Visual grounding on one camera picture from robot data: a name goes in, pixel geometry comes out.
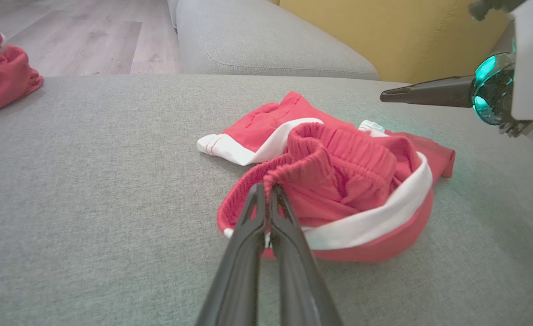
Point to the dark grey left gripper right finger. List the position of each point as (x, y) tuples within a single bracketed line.
[(298, 280)]

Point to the large grey sofa chaise seat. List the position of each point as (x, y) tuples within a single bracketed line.
[(89, 203)]

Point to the grey sofa seat cushion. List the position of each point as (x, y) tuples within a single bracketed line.
[(257, 40)]

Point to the red shorts with white trim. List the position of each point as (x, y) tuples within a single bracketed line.
[(361, 181)]

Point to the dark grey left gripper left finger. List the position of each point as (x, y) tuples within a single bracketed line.
[(239, 280)]

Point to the yellow sofa back cushion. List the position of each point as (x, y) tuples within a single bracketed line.
[(406, 36)]

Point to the red basketball jersey white stripes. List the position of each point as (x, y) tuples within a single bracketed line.
[(3, 81)]

